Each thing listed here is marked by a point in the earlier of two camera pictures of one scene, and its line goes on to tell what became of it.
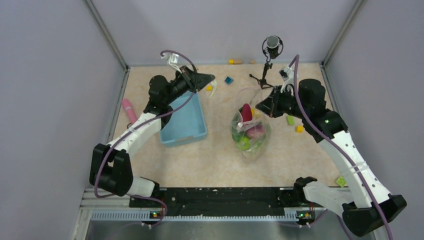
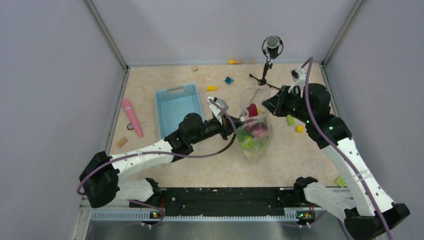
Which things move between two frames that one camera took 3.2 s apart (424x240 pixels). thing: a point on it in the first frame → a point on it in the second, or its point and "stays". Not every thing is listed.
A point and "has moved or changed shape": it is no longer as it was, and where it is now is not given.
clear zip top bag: x=250 y=129 has moved or changed shape
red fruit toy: x=246 y=112 has moved or changed shape
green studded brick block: x=341 y=181 stays
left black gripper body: x=185 y=82 → x=225 y=130
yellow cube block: x=299 y=129 stays
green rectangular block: x=290 y=120 stays
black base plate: x=218 y=201 stays
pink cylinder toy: x=129 y=110 stays
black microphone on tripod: x=272 y=47 stays
